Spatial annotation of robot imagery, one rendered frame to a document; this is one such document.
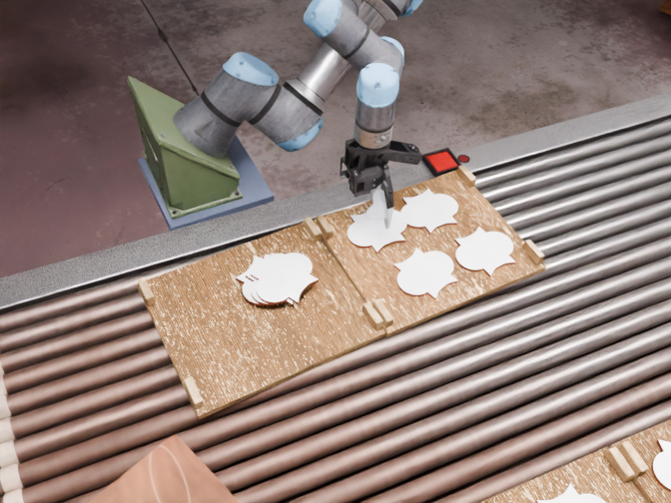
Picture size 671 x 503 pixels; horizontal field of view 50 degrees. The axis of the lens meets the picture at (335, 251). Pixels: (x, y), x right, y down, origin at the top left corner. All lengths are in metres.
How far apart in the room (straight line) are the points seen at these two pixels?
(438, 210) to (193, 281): 0.59
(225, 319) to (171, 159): 0.40
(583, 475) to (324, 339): 0.54
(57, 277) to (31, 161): 1.75
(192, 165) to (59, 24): 2.59
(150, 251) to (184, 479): 0.62
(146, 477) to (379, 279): 0.65
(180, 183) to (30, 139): 1.84
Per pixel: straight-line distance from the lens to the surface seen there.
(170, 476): 1.25
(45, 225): 3.10
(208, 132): 1.73
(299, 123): 1.73
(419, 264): 1.60
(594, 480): 1.44
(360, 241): 1.63
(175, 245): 1.68
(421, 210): 1.72
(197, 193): 1.77
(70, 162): 3.34
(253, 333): 1.49
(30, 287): 1.68
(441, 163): 1.87
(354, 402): 1.43
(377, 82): 1.34
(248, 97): 1.70
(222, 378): 1.44
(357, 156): 1.46
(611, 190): 1.94
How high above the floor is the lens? 2.17
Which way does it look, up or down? 50 degrees down
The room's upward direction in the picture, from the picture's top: 3 degrees clockwise
